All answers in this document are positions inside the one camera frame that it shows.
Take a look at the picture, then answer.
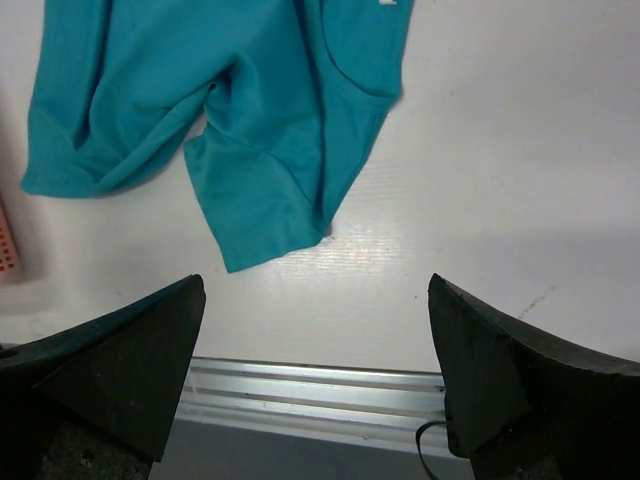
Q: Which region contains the black thin cable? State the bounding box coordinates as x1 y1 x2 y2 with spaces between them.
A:
414 419 451 480

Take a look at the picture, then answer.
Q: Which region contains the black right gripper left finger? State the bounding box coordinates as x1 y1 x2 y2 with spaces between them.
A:
1 275 206 479

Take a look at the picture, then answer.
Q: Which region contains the white plastic laundry basket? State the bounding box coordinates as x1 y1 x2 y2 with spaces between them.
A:
0 208 22 283

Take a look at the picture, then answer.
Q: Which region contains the teal t-shirt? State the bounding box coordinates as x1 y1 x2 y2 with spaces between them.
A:
21 1 412 272

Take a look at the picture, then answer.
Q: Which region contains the aluminium front rail frame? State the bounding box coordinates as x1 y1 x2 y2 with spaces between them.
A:
176 357 450 458

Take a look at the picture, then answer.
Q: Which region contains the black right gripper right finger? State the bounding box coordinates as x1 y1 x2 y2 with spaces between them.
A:
428 275 639 479

